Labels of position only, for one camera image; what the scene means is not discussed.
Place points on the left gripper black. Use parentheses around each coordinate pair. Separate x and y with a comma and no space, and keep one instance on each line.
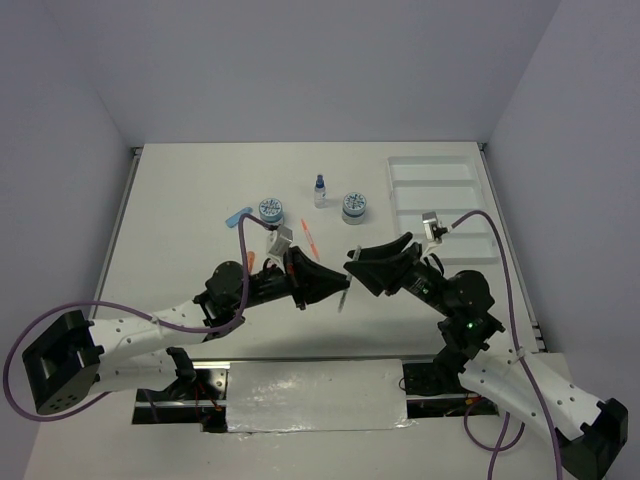
(318,281)

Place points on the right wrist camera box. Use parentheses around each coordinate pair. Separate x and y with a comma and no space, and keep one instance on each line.
(434,230)

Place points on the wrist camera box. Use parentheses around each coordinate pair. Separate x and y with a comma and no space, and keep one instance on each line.
(279,241)
(434,230)

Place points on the blue round jar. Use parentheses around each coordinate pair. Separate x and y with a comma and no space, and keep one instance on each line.
(354,208)
(271,211)

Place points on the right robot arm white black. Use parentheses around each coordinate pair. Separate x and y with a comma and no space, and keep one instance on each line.
(479,355)

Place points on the white compartment tray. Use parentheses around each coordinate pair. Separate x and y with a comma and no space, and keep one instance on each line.
(450,186)

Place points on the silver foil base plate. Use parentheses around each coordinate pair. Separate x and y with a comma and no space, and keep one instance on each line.
(291,397)

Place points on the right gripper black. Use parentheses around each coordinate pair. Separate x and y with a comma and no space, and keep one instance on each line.
(386,272)

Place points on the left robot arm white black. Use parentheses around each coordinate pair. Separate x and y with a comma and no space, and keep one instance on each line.
(76,357)

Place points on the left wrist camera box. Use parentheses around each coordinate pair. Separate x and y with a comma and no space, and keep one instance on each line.
(279,241)

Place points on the right blue round jar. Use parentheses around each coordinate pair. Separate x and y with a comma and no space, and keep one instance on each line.
(354,208)

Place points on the left blue round jar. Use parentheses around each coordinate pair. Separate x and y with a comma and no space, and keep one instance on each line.
(271,211)

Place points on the blue lead case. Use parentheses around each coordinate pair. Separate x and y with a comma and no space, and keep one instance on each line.
(234,219)

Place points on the small clear spray bottle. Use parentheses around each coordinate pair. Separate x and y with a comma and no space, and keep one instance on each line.
(320,192)

